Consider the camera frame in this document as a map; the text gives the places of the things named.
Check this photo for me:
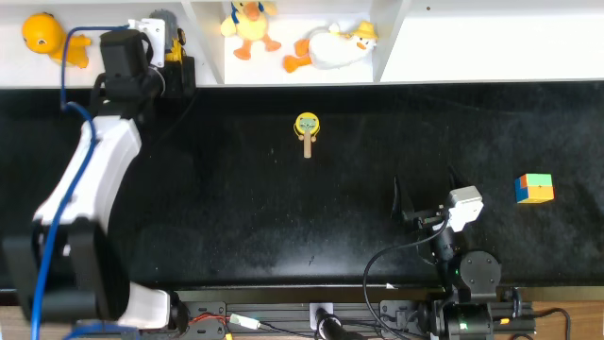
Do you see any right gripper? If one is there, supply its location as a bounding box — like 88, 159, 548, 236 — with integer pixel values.
391, 168, 462, 231

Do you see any many-coloured puzzle cube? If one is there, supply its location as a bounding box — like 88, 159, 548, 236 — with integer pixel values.
513, 173, 555, 205

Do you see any yellow rattle drum toy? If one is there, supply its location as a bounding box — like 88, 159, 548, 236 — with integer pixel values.
293, 111, 322, 160

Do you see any grey and yellow toy truck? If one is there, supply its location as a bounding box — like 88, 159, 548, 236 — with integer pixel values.
149, 8, 188, 65

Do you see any yellow rubber duck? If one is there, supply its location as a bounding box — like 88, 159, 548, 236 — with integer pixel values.
21, 12, 92, 70

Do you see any white shelf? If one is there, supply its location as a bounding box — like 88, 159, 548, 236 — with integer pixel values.
0, 0, 604, 90

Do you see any white plush duck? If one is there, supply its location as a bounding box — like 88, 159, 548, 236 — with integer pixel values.
282, 20, 379, 75

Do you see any yellow plush duck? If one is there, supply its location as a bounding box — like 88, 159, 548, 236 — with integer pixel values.
220, 0, 283, 61

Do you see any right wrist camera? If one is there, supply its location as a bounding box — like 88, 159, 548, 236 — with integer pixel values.
445, 185, 484, 232

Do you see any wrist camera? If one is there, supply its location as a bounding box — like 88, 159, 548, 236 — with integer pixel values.
126, 17, 167, 69
445, 185, 484, 232

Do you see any black cable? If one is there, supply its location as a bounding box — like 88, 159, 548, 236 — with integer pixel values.
361, 214, 449, 340

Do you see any mounting rail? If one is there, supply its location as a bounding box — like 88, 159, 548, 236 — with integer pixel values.
169, 285, 573, 340

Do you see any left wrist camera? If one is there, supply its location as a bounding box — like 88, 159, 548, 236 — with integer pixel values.
126, 17, 167, 69

